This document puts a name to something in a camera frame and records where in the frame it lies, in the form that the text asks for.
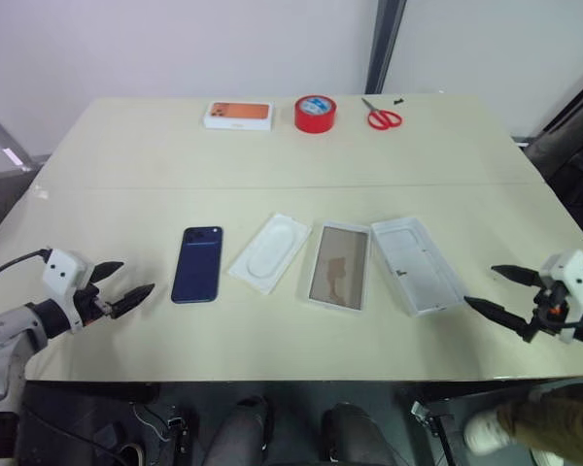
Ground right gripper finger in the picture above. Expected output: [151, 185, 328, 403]
[491, 264, 542, 288]
[463, 295, 536, 344]

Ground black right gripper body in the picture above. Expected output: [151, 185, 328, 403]
[529, 280, 571, 337]

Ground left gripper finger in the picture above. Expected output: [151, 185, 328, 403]
[89, 261, 126, 284]
[110, 283, 156, 319]

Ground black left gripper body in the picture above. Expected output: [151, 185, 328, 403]
[73, 283, 116, 331]

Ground dark blue smartphone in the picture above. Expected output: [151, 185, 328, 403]
[169, 224, 224, 305]

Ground white phone box lid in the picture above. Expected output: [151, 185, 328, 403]
[369, 216, 469, 318]

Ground white moulded insert tray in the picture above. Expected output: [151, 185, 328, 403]
[227, 211, 313, 296]

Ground white phone box base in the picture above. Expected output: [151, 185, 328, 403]
[298, 220, 372, 317]

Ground orange printed phone box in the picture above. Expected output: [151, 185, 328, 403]
[202, 100, 277, 133]

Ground white sneaker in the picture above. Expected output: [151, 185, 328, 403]
[464, 406, 512, 456]

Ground dark rounded shape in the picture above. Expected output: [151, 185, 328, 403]
[207, 394, 274, 466]
[322, 401, 395, 466]

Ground red tape roll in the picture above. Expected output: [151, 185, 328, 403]
[292, 94, 338, 134]

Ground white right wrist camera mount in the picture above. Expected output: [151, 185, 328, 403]
[538, 249, 583, 345]

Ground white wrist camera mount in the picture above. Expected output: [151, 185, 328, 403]
[538, 249, 583, 345]
[41, 248, 96, 336]

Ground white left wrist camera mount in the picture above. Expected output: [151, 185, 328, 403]
[41, 248, 96, 336]

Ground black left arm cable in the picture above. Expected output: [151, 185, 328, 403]
[0, 248, 51, 291]

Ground metal table bracket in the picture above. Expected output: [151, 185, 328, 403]
[409, 399, 444, 434]

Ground red handled scissors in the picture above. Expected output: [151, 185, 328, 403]
[360, 97, 404, 131]

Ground grey metal post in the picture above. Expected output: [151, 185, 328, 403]
[362, 0, 410, 96]

